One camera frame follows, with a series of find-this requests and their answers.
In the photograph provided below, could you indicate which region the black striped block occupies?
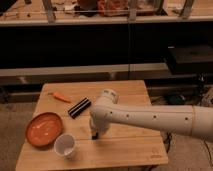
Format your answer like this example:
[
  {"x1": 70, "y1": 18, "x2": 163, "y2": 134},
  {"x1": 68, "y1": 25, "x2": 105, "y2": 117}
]
[{"x1": 68, "y1": 98, "x2": 91, "y2": 119}]

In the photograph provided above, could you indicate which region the orange carrot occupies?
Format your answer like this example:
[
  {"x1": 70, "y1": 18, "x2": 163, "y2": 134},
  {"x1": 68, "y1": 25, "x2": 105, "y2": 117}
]
[{"x1": 48, "y1": 92, "x2": 71, "y2": 103}]

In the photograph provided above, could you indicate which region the orange plate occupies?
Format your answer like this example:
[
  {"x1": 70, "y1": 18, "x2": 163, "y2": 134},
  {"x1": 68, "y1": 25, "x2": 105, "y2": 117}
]
[{"x1": 25, "y1": 112, "x2": 63, "y2": 147}]

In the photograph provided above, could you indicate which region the black box on right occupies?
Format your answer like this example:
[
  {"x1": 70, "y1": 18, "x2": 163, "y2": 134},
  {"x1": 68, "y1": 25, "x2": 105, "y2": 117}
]
[{"x1": 165, "y1": 45, "x2": 213, "y2": 74}]

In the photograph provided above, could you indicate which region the long workbench shelf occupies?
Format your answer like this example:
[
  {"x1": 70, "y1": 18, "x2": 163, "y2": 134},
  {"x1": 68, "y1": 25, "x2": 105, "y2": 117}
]
[{"x1": 0, "y1": 0, "x2": 213, "y2": 27}]

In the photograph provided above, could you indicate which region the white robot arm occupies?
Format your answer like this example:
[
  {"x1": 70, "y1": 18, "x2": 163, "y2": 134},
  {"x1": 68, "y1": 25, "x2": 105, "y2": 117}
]
[{"x1": 90, "y1": 89, "x2": 213, "y2": 142}]

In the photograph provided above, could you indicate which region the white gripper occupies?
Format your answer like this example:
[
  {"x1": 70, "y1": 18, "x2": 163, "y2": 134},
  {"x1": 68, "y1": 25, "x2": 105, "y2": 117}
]
[{"x1": 89, "y1": 117, "x2": 110, "y2": 140}]

